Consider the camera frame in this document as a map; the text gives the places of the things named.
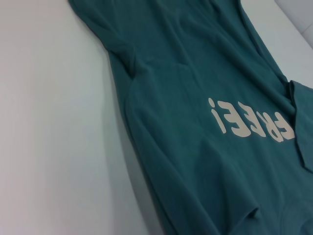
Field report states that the teal FREE print T-shirt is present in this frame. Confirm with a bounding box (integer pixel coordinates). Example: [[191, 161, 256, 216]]
[[67, 0, 313, 235]]

